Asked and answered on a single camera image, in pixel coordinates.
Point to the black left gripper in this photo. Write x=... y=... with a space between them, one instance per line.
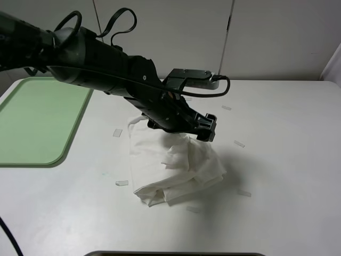
x=173 y=116

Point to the white short sleeve shirt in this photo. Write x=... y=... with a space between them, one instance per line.
x=166 y=166

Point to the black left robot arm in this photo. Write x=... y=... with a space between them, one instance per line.
x=75 y=56

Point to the green plastic tray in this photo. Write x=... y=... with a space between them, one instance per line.
x=39 y=119

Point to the clear tape piece far right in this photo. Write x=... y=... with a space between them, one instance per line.
x=226 y=107

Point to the clear tape piece mid right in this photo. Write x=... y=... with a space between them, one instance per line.
x=239 y=143

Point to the clear tape piece mid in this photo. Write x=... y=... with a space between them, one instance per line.
x=239 y=143
x=117 y=133

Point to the clear tape piece near right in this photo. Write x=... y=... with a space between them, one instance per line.
x=243 y=193

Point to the clear tape piece near centre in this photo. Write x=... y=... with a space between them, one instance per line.
x=193 y=209

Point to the clear tape piece mid left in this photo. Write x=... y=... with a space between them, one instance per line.
x=117 y=133

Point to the clear tape piece near left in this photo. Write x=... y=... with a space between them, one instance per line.
x=122 y=183

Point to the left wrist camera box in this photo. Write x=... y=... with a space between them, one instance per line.
x=181 y=78

